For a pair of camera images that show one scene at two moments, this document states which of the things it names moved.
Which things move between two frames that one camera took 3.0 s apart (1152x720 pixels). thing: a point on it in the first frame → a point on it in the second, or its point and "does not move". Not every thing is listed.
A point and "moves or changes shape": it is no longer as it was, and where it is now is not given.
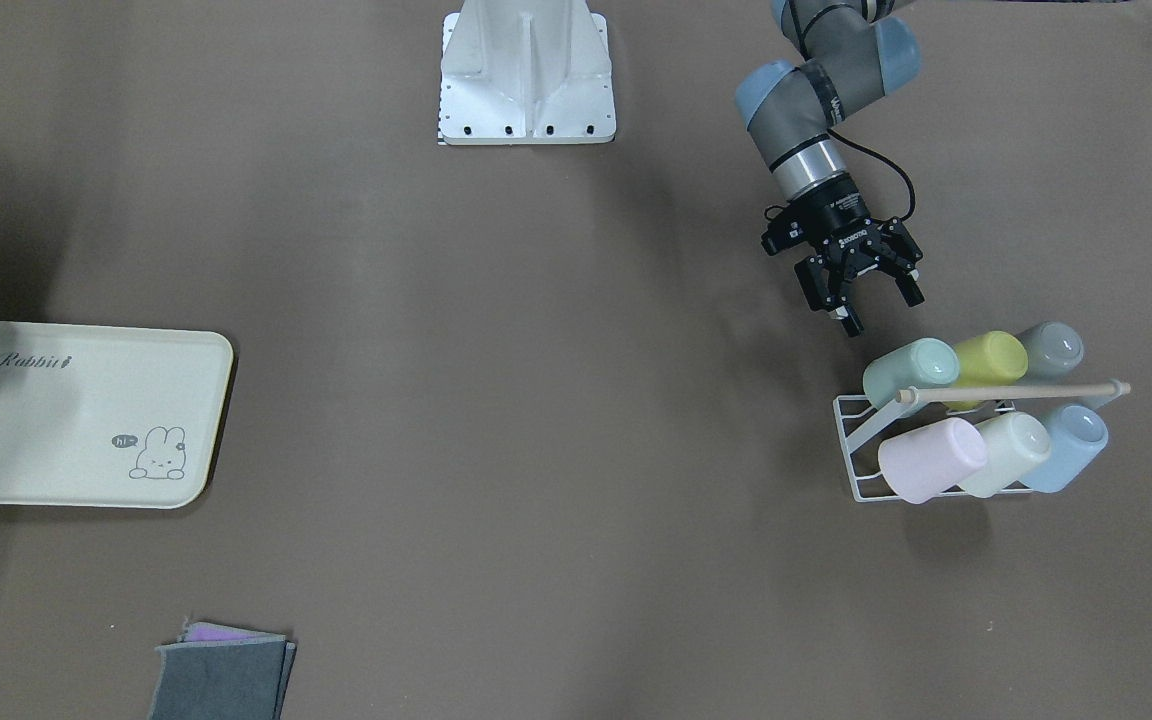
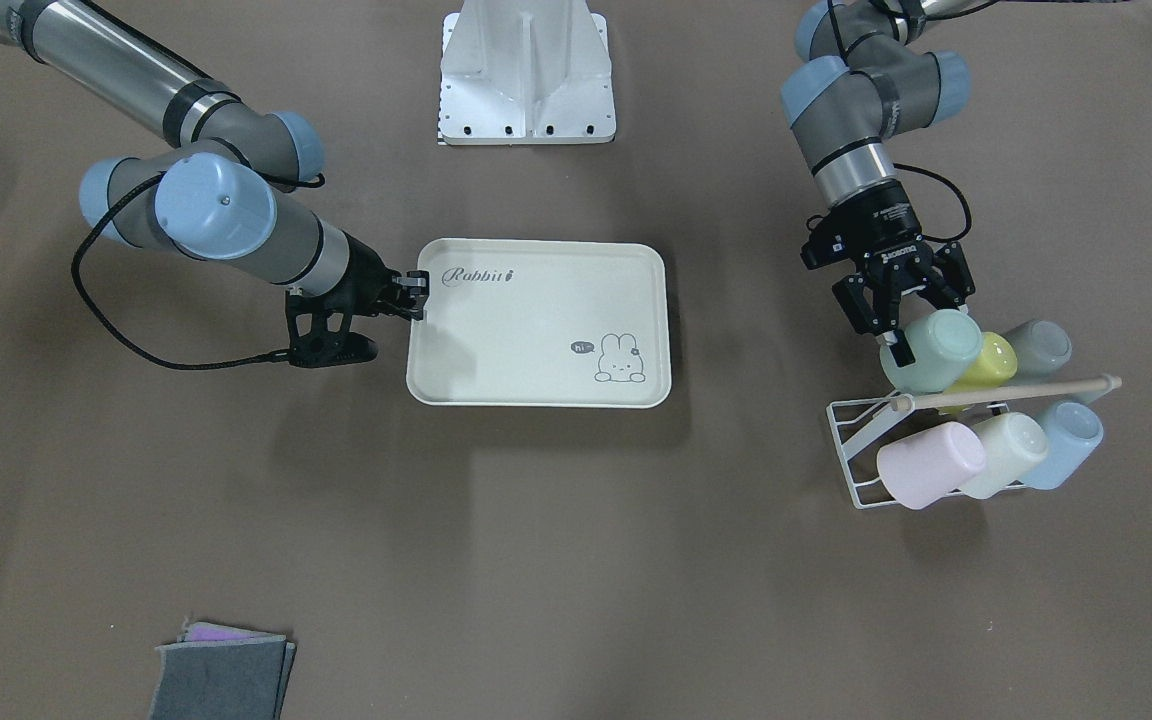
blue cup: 1077,434 does not move
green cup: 922,363 moves or changes shape
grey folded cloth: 222,672 does not move
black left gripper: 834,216 → 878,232
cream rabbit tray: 53,414 → 542,323
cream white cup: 1017,443 does not move
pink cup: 920,465 does not move
